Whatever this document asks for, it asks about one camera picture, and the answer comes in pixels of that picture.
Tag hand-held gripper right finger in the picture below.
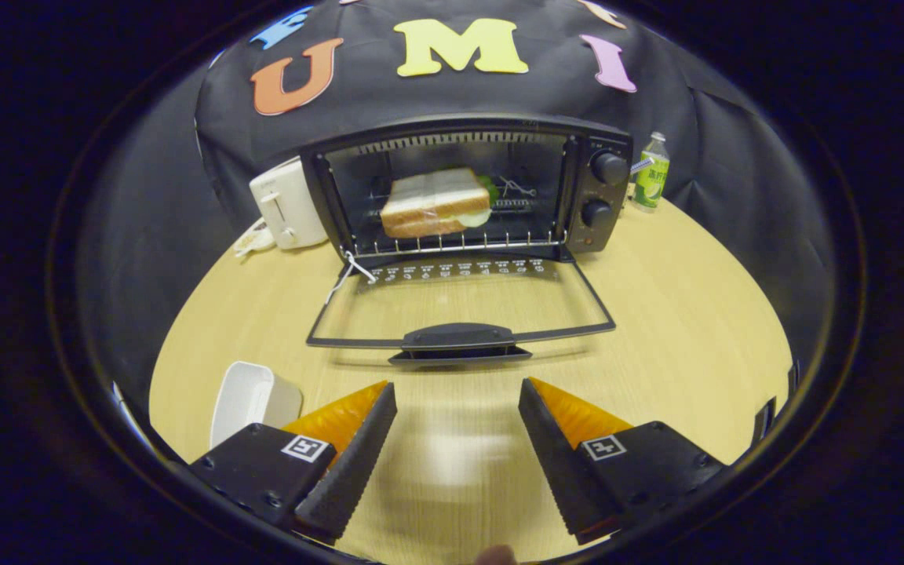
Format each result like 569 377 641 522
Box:
518 377 729 546

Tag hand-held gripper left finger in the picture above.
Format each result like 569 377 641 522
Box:
189 381 398 544

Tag black toaster oven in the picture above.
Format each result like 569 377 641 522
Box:
301 114 633 368

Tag sandwich with lettuce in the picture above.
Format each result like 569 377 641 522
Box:
379 167 500 240

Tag white food tray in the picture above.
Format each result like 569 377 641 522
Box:
209 361 304 450

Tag white pop-up toaster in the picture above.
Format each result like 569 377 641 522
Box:
249 155 329 250

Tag green label water bottle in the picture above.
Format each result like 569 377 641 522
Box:
629 131 671 213

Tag black backdrop cloth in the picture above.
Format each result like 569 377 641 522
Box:
75 0 841 409

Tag white string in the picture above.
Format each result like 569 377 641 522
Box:
325 250 378 305

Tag wire oven rack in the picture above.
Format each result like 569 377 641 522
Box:
341 196 570 256

